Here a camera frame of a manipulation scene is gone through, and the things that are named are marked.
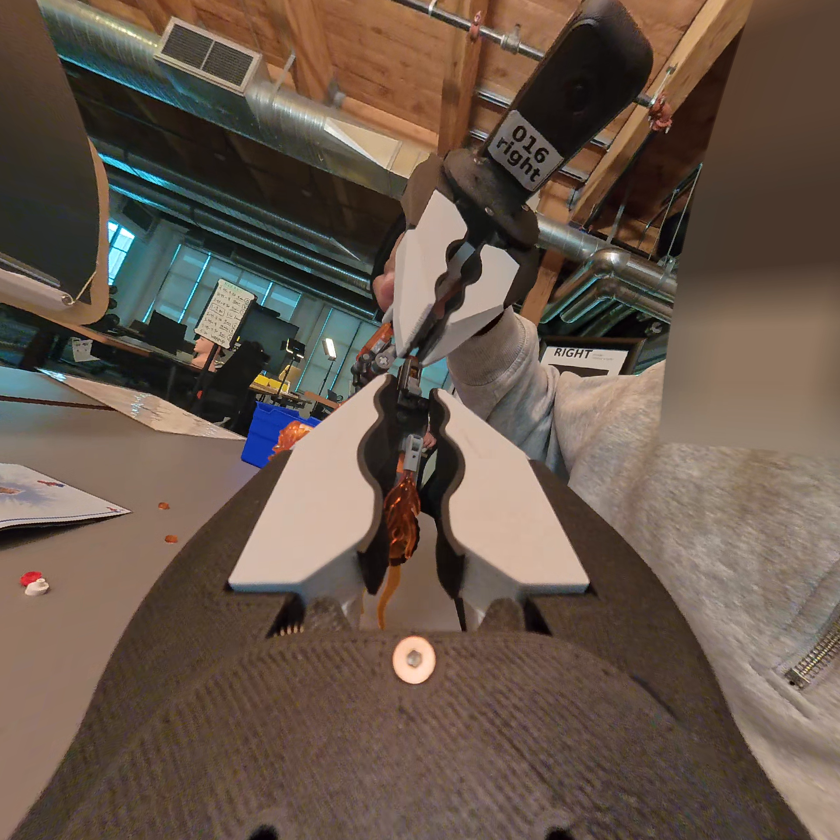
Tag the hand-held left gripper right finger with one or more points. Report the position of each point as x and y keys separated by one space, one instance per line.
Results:
x=518 y=525

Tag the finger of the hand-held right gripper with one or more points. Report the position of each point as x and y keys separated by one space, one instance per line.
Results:
x=420 y=262
x=492 y=282

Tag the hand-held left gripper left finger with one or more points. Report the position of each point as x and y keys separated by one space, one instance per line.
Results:
x=308 y=518

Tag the lego motorcycle model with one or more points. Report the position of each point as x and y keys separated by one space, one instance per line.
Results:
x=403 y=518

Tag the person's right forearm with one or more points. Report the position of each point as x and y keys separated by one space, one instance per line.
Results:
x=505 y=374

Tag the lego instruction booklet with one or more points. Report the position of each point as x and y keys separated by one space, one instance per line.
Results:
x=46 y=499

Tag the person's right hand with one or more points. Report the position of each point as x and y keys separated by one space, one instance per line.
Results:
x=387 y=289

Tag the blue plastic bin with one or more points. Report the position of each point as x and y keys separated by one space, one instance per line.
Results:
x=259 y=439

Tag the framed tag sign on stand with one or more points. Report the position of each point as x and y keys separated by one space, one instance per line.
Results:
x=584 y=358

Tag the yellow box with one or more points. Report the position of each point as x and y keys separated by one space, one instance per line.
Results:
x=269 y=382

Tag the black office chair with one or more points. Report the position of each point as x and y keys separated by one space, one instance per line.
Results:
x=236 y=380

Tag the black computer monitor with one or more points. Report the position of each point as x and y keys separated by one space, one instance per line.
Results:
x=272 y=334

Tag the printed paper sheet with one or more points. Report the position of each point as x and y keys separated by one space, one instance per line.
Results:
x=151 y=407

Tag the whiteboard with writing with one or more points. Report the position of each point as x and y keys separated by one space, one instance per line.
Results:
x=224 y=313

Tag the silver ventilation duct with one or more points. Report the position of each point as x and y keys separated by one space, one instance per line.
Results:
x=289 y=111

